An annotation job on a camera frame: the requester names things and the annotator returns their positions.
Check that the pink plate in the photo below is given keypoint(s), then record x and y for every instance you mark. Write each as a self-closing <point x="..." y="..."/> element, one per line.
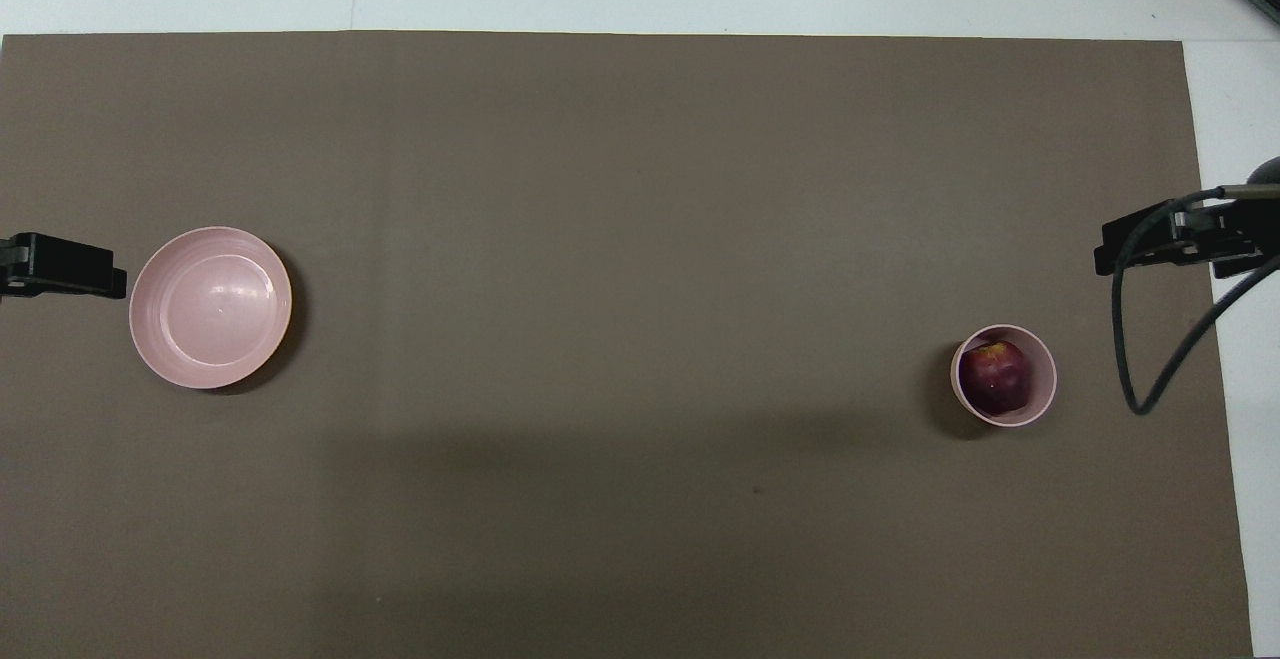
<point x="210" y="307"/>

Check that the brown table mat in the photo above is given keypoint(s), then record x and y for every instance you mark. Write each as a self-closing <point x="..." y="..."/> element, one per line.
<point x="620" y="339"/>

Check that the pink bowl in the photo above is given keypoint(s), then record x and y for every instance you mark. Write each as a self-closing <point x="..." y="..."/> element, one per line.
<point x="1042" y="379"/>

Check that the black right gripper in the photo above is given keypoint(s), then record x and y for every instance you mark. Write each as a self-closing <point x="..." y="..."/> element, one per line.
<point x="1245" y="239"/>

